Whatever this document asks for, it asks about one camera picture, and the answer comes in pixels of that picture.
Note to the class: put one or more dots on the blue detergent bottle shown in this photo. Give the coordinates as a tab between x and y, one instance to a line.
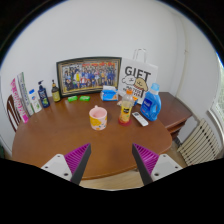
150	106

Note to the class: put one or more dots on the amber pump bottle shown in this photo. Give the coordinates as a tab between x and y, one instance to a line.
56	95

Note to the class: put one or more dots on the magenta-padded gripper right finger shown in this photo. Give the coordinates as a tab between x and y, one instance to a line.
163	165

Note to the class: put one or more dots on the framed group photo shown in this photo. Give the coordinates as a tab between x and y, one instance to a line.
88	76

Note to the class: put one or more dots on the white bottle with blue cap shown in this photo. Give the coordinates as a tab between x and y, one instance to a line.
35	102

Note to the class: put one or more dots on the orange juice bottle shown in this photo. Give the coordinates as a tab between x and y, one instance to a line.
126	110

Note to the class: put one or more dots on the brown wooden chair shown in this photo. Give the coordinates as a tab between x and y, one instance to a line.
12	113

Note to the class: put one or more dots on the brown wooden side table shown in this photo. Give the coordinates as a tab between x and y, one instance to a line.
175	111

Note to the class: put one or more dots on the pink mug with yellow print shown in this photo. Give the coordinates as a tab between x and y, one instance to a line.
98	120

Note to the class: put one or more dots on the white radiator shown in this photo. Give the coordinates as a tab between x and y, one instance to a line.
200	143

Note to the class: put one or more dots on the colourful puzzle cube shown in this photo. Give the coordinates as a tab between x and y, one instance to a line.
135	100

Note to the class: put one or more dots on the small snack packet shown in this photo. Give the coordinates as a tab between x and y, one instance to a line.
119	103

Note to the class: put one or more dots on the window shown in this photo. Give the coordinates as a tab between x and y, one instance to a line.
219	103

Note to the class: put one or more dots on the blue tissue pack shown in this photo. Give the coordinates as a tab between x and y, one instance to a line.
109	94

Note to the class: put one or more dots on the white remote control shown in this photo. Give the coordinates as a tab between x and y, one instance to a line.
140	119

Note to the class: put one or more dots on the white green shuttlecock tube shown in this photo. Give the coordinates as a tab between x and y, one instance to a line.
25	93

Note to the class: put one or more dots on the pink shuttlecock tube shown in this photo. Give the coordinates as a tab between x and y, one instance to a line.
19	103

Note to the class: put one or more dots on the dark blue pump bottle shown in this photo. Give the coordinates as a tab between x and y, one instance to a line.
43	97

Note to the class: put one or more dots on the flat round red coaster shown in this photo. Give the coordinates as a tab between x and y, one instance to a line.
120	123

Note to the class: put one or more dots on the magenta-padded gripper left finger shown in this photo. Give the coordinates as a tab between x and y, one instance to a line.
59	165

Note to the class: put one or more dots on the white printed paper gift bag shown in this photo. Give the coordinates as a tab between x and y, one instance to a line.
138	75

